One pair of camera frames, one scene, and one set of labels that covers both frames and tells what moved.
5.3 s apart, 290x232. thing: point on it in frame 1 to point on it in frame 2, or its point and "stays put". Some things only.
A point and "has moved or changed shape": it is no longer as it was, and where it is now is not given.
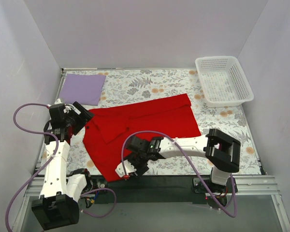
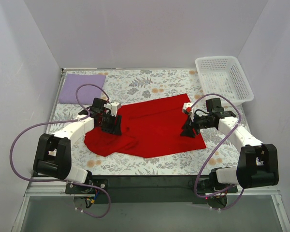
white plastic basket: x=223 y=81 stays put
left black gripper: x=82 y=113 to x=112 y=124
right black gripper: x=137 y=164 to x=192 y=123
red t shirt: x=106 y=136 has moved or changed shape
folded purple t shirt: x=84 y=89 stays put
